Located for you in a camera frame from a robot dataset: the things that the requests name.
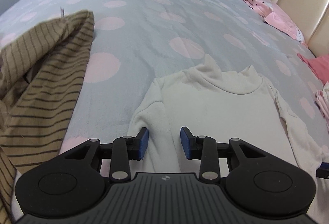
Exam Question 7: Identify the pale pink garment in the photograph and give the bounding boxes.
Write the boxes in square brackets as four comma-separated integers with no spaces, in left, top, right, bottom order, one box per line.
[316,83,329,134]

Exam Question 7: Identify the pink printed pillow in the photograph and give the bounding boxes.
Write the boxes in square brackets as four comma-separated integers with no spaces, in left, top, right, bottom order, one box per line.
[263,5,307,45]

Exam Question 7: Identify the cream long-sleeve top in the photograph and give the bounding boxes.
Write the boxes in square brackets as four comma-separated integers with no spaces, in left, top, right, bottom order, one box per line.
[127,53,329,181]

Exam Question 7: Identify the brown striped garment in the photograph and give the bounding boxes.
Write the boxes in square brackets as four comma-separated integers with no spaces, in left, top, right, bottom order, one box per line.
[0,10,95,224]

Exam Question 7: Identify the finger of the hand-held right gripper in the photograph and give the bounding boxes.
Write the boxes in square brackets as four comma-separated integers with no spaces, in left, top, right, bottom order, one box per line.
[316,161,329,180]

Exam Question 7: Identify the pink dotted pillow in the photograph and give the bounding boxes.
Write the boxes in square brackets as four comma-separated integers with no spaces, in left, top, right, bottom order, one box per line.
[233,0,274,18]

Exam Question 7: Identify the grey pink-dotted duvet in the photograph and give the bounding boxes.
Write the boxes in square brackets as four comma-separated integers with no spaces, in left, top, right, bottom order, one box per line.
[0,0,329,224]

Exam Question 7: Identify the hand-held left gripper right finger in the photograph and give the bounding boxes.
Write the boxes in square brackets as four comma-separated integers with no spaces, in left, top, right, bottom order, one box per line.
[180,126,268,183]

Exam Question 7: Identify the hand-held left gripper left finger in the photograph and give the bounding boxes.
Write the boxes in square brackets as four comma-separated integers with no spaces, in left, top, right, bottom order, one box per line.
[63,127,149,183]

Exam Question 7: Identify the salmon pink garment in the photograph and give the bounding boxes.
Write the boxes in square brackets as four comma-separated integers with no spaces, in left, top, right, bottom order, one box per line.
[296,53,329,86]

